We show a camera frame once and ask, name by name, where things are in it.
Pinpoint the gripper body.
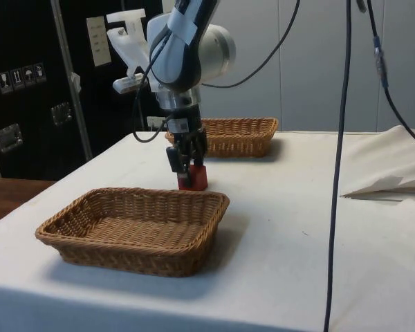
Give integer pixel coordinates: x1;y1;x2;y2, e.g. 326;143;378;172
167;105;205;136

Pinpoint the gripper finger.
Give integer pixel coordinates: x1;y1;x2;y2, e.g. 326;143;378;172
165;133;194;187
192;128;208;167

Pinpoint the red cube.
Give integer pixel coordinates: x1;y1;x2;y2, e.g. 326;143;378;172
178;164;209;192

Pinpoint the wicker basket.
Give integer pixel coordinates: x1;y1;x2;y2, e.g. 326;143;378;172
34;187;230;279
165;117;279;159

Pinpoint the black cabinet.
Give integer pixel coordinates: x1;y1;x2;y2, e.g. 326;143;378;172
0;0;170;181

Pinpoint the pale locker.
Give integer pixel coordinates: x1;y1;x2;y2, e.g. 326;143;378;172
378;0;415;132

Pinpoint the black cable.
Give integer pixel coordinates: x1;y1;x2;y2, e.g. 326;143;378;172
131;27;176;143
323;0;352;332
366;0;415;154
200;0;302;89

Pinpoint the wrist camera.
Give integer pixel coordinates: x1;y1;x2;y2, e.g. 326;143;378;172
112;73;145;94

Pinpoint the white plastic bracket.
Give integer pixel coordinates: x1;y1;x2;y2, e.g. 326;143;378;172
106;9;150;81

